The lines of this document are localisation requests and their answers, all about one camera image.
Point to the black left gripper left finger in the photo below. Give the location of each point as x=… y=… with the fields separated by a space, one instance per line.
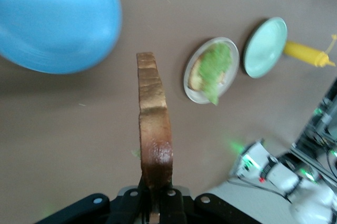
x=126 y=208

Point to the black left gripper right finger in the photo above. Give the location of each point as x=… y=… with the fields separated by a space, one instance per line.
x=179 y=208

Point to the brown bread slice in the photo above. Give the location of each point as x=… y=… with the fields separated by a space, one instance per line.
x=154 y=118
x=194 y=79

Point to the beige plate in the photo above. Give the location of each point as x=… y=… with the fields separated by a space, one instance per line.
x=194 y=95

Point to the green lettuce leaf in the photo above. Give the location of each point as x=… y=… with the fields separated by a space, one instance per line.
x=214 y=63

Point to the yellow mustard squeeze bottle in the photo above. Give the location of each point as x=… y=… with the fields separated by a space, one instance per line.
x=300 y=51

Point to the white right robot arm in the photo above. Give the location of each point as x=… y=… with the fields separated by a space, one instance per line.
x=281 y=176

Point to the mint green plate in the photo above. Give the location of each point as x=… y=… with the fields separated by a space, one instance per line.
x=264 y=47

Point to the blue plate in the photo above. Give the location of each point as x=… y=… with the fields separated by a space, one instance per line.
x=52 y=18

